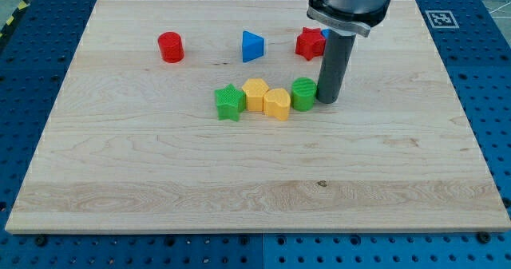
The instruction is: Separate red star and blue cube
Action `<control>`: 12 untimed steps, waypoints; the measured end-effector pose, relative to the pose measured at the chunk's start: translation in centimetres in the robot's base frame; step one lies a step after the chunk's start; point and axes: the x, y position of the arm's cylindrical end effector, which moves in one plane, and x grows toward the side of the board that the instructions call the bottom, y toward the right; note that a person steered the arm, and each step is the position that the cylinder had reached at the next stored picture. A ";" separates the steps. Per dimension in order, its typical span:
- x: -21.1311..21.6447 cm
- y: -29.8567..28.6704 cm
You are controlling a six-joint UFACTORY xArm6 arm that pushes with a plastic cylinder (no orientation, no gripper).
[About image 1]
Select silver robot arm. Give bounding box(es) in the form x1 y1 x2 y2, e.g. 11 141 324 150
307 0 390 38

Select green star block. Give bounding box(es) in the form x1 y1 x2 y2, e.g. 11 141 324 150
214 84 246 121

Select red star block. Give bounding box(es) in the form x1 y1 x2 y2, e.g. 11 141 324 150
295 27 327 61

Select blue cube block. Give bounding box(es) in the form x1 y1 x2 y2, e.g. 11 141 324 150
321 29 330 38

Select yellow heart block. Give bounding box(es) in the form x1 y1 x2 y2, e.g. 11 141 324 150
263 88 291 121

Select yellow hexagon block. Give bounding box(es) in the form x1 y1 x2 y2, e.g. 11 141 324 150
242 78 269 112

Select green cylinder block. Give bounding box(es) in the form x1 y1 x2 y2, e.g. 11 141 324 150
291 77 317 112

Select wooden board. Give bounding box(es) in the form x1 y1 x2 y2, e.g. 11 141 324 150
6 0 510 234

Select blue triangle block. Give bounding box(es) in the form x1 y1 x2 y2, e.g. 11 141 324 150
242 30 264 62

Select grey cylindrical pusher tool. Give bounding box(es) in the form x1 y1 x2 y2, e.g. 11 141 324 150
316 30 356 104

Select red cylinder block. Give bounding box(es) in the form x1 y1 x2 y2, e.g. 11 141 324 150
157 32 184 63

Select fiducial marker tag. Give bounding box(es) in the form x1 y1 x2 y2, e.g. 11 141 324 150
425 10 459 29

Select black yellow hazard tape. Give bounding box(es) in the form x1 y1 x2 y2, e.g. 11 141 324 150
1 0 30 40

